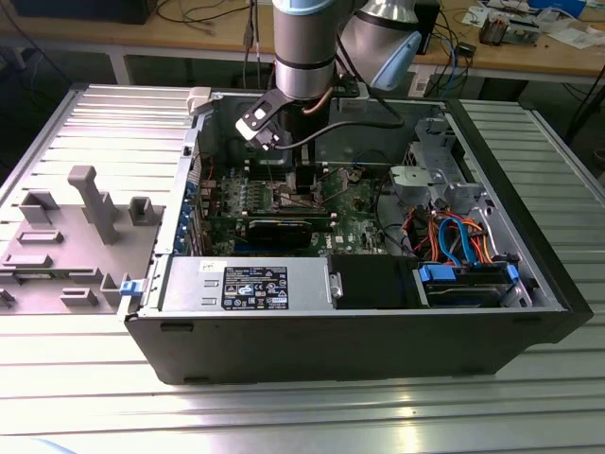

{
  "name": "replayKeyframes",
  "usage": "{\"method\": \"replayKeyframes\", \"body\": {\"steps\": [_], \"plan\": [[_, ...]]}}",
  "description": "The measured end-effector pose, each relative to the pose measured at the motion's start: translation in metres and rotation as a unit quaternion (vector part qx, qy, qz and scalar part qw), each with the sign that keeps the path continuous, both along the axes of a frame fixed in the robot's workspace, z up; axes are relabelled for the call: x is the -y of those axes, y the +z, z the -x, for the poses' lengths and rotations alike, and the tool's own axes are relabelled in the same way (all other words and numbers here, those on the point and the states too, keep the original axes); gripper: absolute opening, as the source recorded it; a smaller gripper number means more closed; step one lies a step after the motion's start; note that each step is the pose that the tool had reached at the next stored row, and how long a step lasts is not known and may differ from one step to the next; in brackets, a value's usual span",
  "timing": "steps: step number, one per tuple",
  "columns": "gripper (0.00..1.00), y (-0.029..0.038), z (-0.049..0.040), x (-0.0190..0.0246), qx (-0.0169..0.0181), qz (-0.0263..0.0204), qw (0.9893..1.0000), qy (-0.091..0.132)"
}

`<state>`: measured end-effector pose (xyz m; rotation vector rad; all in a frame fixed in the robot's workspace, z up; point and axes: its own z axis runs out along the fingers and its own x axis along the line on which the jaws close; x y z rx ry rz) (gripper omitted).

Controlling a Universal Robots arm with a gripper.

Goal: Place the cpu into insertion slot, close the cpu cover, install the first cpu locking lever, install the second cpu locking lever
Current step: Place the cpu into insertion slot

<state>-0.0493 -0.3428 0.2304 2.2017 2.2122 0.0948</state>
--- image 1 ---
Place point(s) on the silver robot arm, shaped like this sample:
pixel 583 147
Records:
pixel 302 47

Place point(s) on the black RAM slot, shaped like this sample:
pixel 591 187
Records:
pixel 283 165
pixel 283 215
pixel 283 169
pixel 283 174
pixel 283 179

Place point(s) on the CPU socket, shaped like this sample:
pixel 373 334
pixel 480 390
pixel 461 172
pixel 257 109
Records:
pixel 286 202

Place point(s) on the green motherboard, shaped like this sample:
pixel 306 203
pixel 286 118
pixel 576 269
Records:
pixel 350 222

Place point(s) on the black graphics card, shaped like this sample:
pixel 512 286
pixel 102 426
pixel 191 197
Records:
pixel 279 234

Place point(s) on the white label sheet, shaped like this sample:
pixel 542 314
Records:
pixel 420 85

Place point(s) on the silver drive cage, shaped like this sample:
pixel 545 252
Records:
pixel 411 182

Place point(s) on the black plastic shroud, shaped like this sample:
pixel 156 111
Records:
pixel 368 284

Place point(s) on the black power adapter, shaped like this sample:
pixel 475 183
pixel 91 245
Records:
pixel 465 48

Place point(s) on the silver power supply unit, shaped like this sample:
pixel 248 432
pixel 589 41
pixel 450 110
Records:
pixel 198 284

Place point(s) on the copper finned heat sink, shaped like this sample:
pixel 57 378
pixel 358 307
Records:
pixel 494 28

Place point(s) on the hard disk in blue carrier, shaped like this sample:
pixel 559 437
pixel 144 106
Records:
pixel 454 288

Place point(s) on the wooden workbench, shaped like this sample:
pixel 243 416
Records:
pixel 94 35

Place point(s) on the black PC case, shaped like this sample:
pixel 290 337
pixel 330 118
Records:
pixel 331 350

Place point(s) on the blue case latch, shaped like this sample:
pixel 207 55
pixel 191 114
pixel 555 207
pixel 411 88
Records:
pixel 131 288

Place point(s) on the silver metal component box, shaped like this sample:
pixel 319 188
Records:
pixel 522 30

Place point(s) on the black equipment box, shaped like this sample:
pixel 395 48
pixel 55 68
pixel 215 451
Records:
pixel 71 9

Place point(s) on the grey parts rack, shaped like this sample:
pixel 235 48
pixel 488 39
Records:
pixel 71 246

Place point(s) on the blue box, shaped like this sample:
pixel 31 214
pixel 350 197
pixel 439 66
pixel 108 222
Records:
pixel 558 5

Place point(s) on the white paper sheet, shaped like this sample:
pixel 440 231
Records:
pixel 574 38

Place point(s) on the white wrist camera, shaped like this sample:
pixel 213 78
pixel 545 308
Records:
pixel 257 120

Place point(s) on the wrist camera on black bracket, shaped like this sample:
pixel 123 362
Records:
pixel 352 94

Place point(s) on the grey drive bay frame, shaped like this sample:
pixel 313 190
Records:
pixel 432 142

